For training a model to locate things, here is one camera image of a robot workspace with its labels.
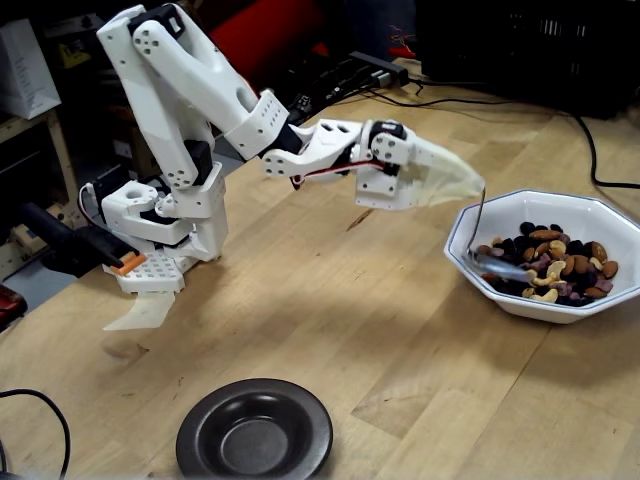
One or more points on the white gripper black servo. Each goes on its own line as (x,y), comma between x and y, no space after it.
(387,187)

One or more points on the bent metal spoon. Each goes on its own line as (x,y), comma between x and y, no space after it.
(500,270)

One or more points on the white octagonal bowl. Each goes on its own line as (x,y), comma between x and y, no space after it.
(550,210)

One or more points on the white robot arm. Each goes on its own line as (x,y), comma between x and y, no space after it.
(165,100)

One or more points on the dark brown plate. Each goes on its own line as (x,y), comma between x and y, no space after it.
(255,440)

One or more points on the beige tape wrap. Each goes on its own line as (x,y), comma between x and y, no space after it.
(450,185)

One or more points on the black usb hub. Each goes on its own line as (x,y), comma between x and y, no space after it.
(380,62)

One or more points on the black controller board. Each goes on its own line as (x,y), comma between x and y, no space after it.
(303,101)

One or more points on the black plastic crate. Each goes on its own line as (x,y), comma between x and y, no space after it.
(500,50)

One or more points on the trail mix heap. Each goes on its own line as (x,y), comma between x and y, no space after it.
(560,270)

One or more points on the red chair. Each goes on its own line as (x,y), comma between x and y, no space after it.
(260,40)

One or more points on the beige tape strip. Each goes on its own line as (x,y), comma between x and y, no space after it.
(145,312)

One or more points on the black clamp orange tip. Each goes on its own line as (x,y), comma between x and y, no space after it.
(85,245)

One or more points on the yellow tool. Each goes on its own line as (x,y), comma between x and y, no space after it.
(70,55)

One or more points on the light wooden shelf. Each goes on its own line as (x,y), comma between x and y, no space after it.
(20,125)

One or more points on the red plastic object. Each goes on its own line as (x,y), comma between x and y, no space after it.
(10,302)

